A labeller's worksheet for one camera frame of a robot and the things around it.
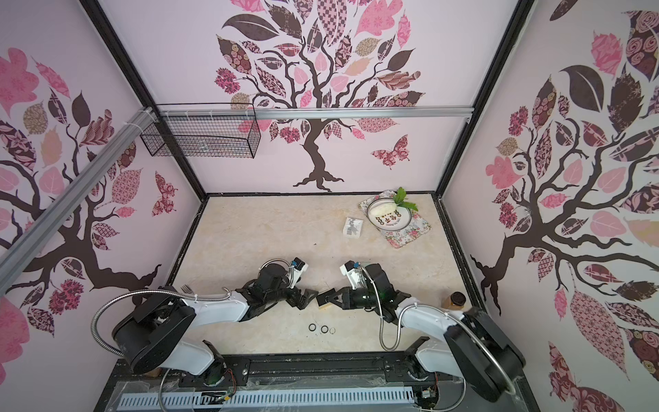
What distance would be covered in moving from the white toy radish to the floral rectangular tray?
43 mm

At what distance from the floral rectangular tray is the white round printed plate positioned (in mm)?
16

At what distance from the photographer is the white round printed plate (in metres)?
1.09

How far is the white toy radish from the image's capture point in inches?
44.0

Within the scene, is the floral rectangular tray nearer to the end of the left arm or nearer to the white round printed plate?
the white round printed plate

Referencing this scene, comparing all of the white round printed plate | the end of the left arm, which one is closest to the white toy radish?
the white round printed plate

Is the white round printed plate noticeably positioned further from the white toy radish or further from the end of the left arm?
the end of the left arm

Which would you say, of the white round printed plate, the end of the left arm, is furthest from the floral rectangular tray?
the end of the left arm

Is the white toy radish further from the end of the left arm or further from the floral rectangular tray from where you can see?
the end of the left arm

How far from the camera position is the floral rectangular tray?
106 centimetres
